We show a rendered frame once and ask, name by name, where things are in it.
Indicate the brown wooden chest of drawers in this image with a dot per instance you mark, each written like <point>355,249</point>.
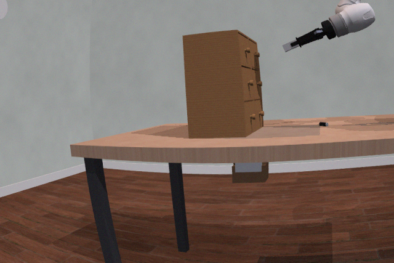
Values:
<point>214,85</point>

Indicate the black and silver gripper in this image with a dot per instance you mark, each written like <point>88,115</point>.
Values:
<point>327,29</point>

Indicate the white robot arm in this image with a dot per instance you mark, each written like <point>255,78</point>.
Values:
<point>351,16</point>

